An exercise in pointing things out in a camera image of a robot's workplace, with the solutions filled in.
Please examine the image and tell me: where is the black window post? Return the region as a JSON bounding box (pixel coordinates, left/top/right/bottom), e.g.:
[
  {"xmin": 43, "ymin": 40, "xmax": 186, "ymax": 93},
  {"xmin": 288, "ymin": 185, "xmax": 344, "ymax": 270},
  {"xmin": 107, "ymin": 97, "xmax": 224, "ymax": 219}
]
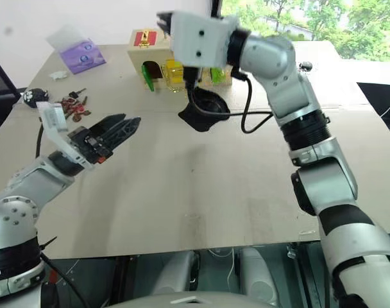
[{"xmin": 210, "ymin": 0, "xmax": 224, "ymax": 19}]

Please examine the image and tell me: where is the silver rounded robot leg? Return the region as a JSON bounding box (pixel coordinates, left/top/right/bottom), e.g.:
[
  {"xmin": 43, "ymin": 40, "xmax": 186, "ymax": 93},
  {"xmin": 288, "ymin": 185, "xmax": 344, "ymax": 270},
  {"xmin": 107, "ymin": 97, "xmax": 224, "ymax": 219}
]
[
  {"xmin": 239, "ymin": 246, "xmax": 280, "ymax": 306},
  {"xmin": 149, "ymin": 250, "xmax": 201, "ymax": 296}
]

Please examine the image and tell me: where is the white cable under table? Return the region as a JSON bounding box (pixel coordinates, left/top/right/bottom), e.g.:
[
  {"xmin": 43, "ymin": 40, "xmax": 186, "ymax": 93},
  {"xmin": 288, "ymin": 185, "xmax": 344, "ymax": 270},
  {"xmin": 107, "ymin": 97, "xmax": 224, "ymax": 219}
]
[{"xmin": 209, "ymin": 247, "xmax": 237, "ymax": 290}]

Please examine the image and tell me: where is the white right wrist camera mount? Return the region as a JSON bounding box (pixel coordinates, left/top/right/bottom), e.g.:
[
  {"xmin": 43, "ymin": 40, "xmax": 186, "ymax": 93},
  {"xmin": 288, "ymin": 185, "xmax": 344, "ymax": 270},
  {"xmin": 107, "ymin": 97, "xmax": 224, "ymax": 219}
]
[{"xmin": 170, "ymin": 12, "xmax": 240, "ymax": 69}]

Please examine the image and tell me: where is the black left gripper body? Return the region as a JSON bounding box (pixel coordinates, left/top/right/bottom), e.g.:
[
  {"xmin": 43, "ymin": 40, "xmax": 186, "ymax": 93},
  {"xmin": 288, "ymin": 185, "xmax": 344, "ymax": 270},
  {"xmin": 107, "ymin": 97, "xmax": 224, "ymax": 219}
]
[{"xmin": 67, "ymin": 126, "xmax": 114, "ymax": 165}]

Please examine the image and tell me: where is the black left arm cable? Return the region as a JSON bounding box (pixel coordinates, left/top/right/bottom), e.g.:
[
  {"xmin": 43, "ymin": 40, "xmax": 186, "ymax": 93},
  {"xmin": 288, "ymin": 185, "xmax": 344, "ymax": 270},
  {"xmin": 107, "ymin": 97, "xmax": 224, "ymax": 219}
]
[{"xmin": 35, "ymin": 117, "xmax": 92, "ymax": 308}]

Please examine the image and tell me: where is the black side desk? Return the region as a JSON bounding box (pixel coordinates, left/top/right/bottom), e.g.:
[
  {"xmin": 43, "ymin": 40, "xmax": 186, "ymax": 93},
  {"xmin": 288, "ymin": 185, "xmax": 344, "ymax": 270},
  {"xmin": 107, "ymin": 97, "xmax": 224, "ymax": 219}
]
[{"xmin": 357, "ymin": 81, "xmax": 390, "ymax": 141}]

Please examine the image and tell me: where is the brass key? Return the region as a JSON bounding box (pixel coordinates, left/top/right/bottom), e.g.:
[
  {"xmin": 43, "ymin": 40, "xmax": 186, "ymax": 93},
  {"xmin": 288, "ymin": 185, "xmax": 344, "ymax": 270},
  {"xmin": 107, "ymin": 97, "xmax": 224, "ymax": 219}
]
[{"xmin": 72, "ymin": 110, "xmax": 92, "ymax": 123}]

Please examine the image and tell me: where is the red key bunch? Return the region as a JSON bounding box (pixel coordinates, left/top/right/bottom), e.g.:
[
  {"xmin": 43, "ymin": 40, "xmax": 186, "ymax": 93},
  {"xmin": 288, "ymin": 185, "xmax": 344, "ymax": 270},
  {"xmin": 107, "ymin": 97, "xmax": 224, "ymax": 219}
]
[{"xmin": 53, "ymin": 97, "xmax": 88, "ymax": 116}]

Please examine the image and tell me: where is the yellow translucent block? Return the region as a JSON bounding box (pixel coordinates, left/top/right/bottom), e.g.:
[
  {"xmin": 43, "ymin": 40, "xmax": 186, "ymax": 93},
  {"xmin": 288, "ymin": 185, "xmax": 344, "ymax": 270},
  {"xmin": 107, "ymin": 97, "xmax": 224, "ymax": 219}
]
[{"xmin": 164, "ymin": 60, "xmax": 186, "ymax": 94}]

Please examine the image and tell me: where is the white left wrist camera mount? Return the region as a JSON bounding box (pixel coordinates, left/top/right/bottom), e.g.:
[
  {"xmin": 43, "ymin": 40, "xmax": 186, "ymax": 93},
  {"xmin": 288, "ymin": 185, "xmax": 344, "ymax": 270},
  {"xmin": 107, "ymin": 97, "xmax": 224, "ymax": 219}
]
[{"xmin": 37, "ymin": 101, "xmax": 97, "ymax": 171}]

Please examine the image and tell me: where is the green translucent block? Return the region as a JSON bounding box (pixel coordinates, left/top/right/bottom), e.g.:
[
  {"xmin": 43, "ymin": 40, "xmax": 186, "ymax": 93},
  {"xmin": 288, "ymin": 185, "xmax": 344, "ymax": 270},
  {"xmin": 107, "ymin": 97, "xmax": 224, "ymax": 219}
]
[{"xmin": 210, "ymin": 66, "xmax": 228, "ymax": 85}]

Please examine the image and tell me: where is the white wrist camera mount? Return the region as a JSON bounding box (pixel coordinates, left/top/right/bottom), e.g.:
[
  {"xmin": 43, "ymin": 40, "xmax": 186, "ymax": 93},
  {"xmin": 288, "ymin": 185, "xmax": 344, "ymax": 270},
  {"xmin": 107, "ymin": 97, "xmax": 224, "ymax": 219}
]
[
  {"xmin": 37, "ymin": 101, "xmax": 97, "ymax": 171},
  {"xmin": 170, "ymin": 12, "xmax": 240, "ymax": 69}
]

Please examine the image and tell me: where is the grey robot torso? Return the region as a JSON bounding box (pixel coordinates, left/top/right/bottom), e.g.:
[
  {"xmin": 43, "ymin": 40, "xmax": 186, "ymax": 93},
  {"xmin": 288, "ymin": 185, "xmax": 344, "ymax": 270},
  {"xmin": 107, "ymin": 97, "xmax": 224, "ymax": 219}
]
[{"xmin": 107, "ymin": 289, "xmax": 281, "ymax": 308}]

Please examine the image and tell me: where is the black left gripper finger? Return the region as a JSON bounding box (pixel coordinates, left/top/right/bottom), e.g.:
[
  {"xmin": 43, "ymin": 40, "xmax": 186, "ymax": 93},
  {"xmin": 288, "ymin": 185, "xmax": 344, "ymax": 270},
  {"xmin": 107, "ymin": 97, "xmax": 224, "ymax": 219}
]
[
  {"xmin": 106, "ymin": 117, "xmax": 142, "ymax": 155},
  {"xmin": 89, "ymin": 113, "xmax": 129, "ymax": 142}
]

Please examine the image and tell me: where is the black paw print keychain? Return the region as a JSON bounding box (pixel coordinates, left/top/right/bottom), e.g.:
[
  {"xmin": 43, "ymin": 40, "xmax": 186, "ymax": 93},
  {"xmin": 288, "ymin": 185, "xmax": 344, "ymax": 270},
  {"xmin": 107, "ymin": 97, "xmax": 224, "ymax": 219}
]
[{"xmin": 21, "ymin": 88, "xmax": 50, "ymax": 110}]

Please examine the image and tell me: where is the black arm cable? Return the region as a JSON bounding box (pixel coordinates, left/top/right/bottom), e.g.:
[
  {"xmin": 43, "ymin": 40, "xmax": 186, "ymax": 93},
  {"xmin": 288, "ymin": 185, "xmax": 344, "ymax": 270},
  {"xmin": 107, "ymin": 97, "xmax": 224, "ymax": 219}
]
[
  {"xmin": 35, "ymin": 117, "xmax": 92, "ymax": 308},
  {"xmin": 230, "ymin": 72, "xmax": 275, "ymax": 134}
]

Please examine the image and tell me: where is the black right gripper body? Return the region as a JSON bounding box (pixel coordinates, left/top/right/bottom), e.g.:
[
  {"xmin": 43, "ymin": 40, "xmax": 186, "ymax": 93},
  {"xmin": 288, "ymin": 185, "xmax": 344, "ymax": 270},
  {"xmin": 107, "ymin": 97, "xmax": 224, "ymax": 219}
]
[{"xmin": 182, "ymin": 66, "xmax": 203, "ymax": 94}]

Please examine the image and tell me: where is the purple tissue pack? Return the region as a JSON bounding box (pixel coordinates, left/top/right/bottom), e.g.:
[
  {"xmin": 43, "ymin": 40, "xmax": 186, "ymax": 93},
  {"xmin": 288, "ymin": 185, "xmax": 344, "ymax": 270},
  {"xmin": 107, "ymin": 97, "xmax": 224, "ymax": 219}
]
[{"xmin": 46, "ymin": 25, "xmax": 107, "ymax": 76}]

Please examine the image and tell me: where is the green plastic flap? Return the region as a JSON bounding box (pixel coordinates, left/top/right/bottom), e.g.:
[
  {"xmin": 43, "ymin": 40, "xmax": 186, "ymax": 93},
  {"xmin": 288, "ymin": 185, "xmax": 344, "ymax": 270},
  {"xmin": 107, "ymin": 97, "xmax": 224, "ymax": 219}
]
[{"xmin": 140, "ymin": 63, "xmax": 156, "ymax": 94}]

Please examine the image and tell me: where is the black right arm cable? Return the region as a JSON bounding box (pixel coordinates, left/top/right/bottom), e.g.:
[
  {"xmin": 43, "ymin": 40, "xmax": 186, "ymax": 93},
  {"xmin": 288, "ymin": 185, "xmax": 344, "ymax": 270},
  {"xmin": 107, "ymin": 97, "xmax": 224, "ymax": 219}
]
[{"xmin": 230, "ymin": 72, "xmax": 275, "ymax": 134}]

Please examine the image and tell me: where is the wooden box with red label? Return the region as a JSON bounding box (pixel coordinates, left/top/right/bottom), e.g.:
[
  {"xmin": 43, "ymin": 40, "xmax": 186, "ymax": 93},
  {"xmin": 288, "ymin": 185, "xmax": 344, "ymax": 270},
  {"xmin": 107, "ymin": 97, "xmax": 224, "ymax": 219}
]
[{"xmin": 127, "ymin": 28, "xmax": 233, "ymax": 92}]

